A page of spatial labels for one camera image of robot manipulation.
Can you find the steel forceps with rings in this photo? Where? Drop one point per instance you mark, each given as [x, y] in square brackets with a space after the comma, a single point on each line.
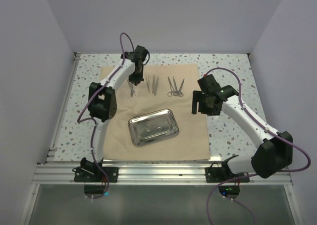
[170, 93]

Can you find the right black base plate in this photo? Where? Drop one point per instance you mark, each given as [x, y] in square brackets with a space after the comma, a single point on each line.
[217, 173]

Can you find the steel surgical scissors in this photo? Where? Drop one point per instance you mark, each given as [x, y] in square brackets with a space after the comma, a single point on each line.
[179, 91]

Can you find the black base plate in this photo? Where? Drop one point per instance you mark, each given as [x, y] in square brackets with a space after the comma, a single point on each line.
[217, 173]
[84, 176]

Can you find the stainless steel instrument tray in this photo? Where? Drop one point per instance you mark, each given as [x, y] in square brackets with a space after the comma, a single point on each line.
[153, 127]

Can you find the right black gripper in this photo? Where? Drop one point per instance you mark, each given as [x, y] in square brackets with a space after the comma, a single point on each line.
[198, 95]

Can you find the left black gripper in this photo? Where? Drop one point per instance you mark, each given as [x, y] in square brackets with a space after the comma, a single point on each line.
[137, 80]

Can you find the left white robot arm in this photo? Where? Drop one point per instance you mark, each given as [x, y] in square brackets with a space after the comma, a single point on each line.
[102, 105]

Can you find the aluminium extrusion rail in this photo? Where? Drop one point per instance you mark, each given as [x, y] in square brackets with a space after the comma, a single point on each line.
[129, 173]

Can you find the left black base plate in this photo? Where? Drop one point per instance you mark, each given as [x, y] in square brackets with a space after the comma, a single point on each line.
[84, 176]

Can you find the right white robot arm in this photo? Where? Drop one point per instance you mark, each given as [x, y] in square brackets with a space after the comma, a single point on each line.
[273, 149]

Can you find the beige surgical drape cloth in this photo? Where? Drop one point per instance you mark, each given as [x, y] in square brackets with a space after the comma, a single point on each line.
[192, 141]

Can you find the thin steel tweezers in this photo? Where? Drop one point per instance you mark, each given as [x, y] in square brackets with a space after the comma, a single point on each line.
[148, 82]

